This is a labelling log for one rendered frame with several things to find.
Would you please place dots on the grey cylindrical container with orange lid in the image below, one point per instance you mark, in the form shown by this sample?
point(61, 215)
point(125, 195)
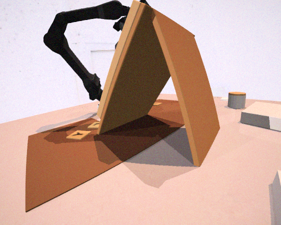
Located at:
point(236, 100)

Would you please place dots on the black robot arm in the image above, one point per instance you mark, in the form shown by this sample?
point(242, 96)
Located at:
point(56, 41)

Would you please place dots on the white rectangular box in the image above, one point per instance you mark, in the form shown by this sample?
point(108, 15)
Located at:
point(266, 115)

